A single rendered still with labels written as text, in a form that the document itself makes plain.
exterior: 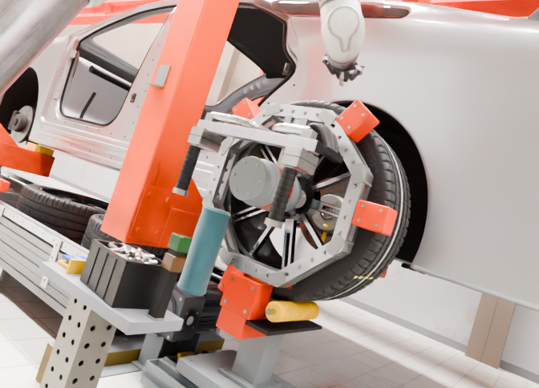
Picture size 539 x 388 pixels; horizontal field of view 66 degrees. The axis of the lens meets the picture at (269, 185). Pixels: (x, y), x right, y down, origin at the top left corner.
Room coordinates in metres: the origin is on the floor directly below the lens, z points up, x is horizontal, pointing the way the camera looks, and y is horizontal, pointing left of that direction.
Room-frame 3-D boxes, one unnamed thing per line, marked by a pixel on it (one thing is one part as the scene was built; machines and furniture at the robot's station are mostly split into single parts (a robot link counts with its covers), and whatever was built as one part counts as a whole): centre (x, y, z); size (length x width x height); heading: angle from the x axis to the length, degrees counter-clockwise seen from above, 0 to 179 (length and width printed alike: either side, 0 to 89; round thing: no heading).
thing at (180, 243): (1.04, 0.17, 0.64); 0.04 x 0.04 x 0.04; 54
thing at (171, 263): (1.04, 0.17, 0.59); 0.04 x 0.04 x 0.04; 54
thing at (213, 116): (1.26, 0.12, 1.03); 0.19 x 0.18 x 0.11; 144
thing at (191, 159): (1.21, 0.24, 0.83); 0.04 x 0.04 x 0.16
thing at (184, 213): (1.88, 0.25, 0.69); 0.52 x 0.17 x 0.35; 144
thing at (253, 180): (1.24, 0.01, 0.85); 0.21 x 0.14 x 0.14; 144
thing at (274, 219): (1.01, -0.04, 0.83); 0.04 x 0.04 x 0.16
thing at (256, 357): (1.44, -0.13, 0.32); 0.40 x 0.30 x 0.28; 54
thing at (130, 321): (1.15, 0.33, 0.44); 0.43 x 0.17 x 0.03; 54
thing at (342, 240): (1.30, -0.04, 0.85); 0.54 x 0.07 x 0.54; 54
